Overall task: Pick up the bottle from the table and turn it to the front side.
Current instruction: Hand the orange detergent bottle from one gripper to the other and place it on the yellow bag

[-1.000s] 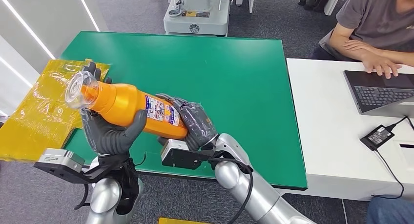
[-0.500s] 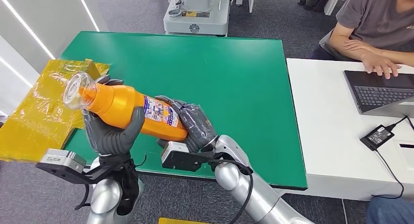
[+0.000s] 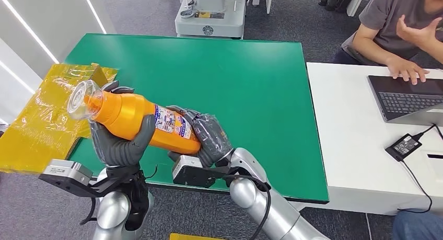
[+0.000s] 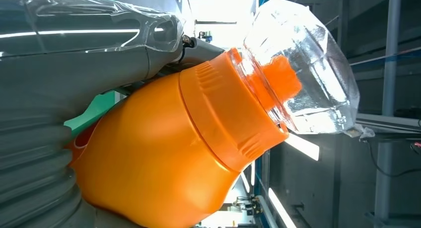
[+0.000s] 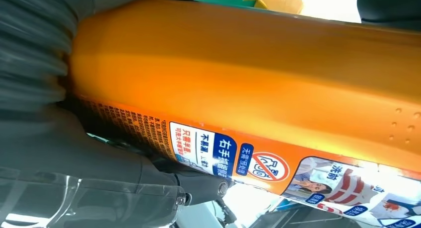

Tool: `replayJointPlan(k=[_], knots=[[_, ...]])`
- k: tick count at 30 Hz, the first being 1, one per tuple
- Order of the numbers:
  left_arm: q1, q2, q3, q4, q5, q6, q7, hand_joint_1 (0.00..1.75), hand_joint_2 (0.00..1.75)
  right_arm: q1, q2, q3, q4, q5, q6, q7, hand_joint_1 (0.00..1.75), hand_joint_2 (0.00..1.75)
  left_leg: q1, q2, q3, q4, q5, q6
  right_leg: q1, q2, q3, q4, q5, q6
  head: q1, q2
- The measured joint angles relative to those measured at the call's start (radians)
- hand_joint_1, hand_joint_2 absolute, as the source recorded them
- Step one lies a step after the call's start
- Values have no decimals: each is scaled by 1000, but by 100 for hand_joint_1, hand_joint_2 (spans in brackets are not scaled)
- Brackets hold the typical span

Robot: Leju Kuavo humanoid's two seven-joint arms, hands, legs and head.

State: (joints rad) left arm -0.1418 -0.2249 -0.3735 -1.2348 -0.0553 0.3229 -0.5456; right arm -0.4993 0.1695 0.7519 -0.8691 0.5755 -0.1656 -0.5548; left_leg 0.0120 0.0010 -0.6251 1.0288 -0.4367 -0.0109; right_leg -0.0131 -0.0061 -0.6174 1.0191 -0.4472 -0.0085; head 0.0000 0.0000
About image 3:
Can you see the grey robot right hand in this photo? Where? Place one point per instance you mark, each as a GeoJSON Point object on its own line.
{"type": "Point", "coordinates": [211, 138]}

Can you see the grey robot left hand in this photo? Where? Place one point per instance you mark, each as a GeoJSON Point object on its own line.
{"type": "Point", "coordinates": [116, 150]}

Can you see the person's left hand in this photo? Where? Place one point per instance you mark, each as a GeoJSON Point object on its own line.
{"type": "Point", "coordinates": [415, 32]}

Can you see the person's right hand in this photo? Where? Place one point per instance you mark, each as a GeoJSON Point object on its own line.
{"type": "Point", "coordinates": [406, 69]}

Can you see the orange bottle with clear cap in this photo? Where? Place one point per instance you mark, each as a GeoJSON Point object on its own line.
{"type": "Point", "coordinates": [128, 115]}

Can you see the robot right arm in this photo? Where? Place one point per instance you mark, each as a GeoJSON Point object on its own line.
{"type": "Point", "coordinates": [277, 214]}

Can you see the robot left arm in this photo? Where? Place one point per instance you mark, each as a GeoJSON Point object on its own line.
{"type": "Point", "coordinates": [112, 210]}

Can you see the dark grey laptop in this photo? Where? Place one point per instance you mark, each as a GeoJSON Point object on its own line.
{"type": "Point", "coordinates": [405, 96]}

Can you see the person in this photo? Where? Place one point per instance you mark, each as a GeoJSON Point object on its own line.
{"type": "Point", "coordinates": [384, 23]}

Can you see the black power adapter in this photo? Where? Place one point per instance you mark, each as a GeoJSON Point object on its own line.
{"type": "Point", "coordinates": [403, 147]}

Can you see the yellow plastic-wrapped cardboard box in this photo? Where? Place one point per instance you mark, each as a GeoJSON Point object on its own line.
{"type": "Point", "coordinates": [38, 127]}

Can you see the yellow box edge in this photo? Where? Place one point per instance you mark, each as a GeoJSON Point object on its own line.
{"type": "Point", "coordinates": [193, 237]}

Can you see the white flat box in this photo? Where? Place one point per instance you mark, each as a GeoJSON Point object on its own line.
{"type": "Point", "coordinates": [434, 167]}

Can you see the white column machine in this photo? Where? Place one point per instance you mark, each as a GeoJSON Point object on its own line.
{"type": "Point", "coordinates": [211, 22]}

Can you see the person's leg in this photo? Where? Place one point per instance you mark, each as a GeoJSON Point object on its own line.
{"type": "Point", "coordinates": [418, 226]}

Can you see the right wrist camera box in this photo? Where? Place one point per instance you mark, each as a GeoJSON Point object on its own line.
{"type": "Point", "coordinates": [185, 165]}

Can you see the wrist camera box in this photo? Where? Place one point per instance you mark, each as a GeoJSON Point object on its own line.
{"type": "Point", "coordinates": [185, 165]}
{"type": "Point", "coordinates": [64, 171]}

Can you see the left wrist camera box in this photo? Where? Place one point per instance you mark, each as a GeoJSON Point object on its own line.
{"type": "Point", "coordinates": [64, 171]}

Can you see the white wall light strip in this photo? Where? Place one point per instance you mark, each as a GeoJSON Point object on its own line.
{"type": "Point", "coordinates": [27, 27]}
{"type": "Point", "coordinates": [93, 10]}

